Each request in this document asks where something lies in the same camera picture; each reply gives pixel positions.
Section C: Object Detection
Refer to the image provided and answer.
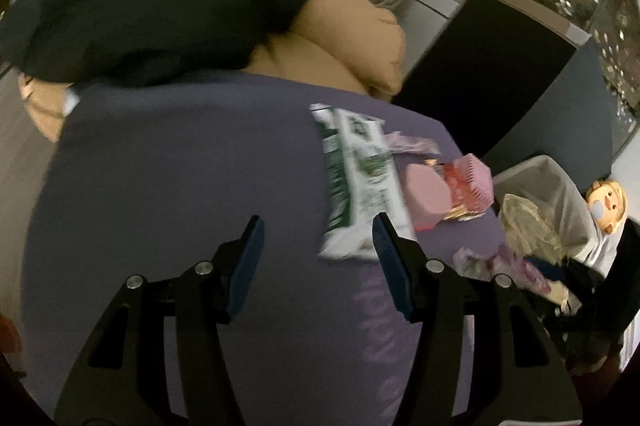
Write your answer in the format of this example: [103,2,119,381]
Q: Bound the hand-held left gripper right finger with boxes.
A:
[372,212,583,426]

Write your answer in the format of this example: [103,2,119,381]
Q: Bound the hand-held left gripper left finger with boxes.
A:
[54,215,266,426]

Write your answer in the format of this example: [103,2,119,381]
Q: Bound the pink cupcake liner pack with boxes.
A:
[404,158,468,231]

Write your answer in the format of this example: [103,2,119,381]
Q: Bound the pink plastic bag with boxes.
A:
[452,243,553,297]

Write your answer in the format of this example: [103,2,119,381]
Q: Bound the green and white carton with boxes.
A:
[309,103,416,261]

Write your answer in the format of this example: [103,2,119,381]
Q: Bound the pink ribbed plastic tray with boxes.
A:
[452,153,496,217]

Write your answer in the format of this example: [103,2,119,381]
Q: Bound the yellowish bin liner bag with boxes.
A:
[499,193,566,263]

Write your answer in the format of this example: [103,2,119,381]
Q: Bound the white trash bin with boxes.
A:
[492,154,608,279]

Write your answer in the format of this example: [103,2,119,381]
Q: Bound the purple tablecloth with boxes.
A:
[20,70,506,426]

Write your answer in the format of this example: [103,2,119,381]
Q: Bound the pink striped wrapper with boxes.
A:
[382,132,442,157]

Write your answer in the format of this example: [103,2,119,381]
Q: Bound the dark cabinet counter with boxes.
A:
[392,0,616,167]

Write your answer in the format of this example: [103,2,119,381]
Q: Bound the dark cloth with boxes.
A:
[602,218,640,347]

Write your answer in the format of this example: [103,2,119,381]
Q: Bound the tan wooden stool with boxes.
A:
[17,73,81,143]

